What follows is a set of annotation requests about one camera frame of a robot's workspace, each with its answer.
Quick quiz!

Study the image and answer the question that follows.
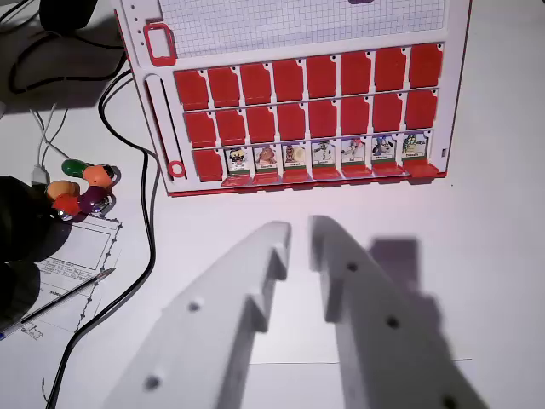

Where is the red and white game board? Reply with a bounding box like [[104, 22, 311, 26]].
[[111, 0, 473, 198]]

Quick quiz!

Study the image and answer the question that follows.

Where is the colourful toy figure bunch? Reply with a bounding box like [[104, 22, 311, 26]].
[[45, 158, 122, 223]]

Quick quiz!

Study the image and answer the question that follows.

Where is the thin white cable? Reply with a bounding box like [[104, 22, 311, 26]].
[[41, 106, 72, 161]]

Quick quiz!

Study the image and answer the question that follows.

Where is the thin ballpoint pen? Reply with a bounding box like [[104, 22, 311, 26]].
[[0, 267, 118, 342]]

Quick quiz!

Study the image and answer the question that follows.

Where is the white cable with plug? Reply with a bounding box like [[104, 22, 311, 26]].
[[28, 107, 49, 185]]

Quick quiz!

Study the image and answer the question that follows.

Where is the thick black cable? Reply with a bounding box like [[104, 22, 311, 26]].
[[44, 70, 161, 409]]

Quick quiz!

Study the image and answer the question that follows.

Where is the black bag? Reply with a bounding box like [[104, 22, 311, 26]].
[[0, 175, 74, 330]]

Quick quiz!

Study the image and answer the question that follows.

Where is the thin black cable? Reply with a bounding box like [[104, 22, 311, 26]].
[[7, 29, 129, 95]]

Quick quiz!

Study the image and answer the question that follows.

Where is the printed paper sheet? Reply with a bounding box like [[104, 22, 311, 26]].
[[0, 215, 124, 347]]

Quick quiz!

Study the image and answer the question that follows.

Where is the black round object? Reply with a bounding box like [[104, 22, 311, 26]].
[[38, 0, 98, 32]]

